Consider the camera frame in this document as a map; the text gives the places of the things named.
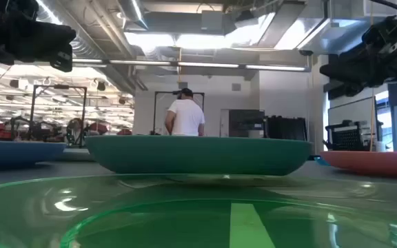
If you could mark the clear blue plastic plate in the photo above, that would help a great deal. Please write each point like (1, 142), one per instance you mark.
(322, 160)

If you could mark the black cabinet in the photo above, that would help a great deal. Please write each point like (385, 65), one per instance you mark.
(246, 122)

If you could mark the black storage cases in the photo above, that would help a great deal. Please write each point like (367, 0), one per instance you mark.
(284, 127)

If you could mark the long ceiling strip light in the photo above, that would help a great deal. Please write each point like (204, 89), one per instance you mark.
(140, 62)

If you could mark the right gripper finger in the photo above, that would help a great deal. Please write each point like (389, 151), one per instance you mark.
(353, 75)

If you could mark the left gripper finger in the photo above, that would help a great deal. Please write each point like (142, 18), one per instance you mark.
(62, 60)

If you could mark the teal plastic plate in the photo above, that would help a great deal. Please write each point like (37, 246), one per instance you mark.
(198, 155)

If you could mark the grey wall vent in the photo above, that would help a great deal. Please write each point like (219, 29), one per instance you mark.
(236, 87)

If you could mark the grey ceiling unit box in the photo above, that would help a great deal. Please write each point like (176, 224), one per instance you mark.
(212, 20)

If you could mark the orange plastic plate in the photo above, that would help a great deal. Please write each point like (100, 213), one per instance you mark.
(374, 163)

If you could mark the silver round air duct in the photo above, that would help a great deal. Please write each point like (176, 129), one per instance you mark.
(133, 12)

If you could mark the white bucket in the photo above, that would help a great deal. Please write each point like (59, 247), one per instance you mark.
(380, 146)

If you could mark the clear green plastic plate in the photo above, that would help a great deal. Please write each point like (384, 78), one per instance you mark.
(81, 213)

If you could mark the person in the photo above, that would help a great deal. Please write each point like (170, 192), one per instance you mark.
(186, 117)

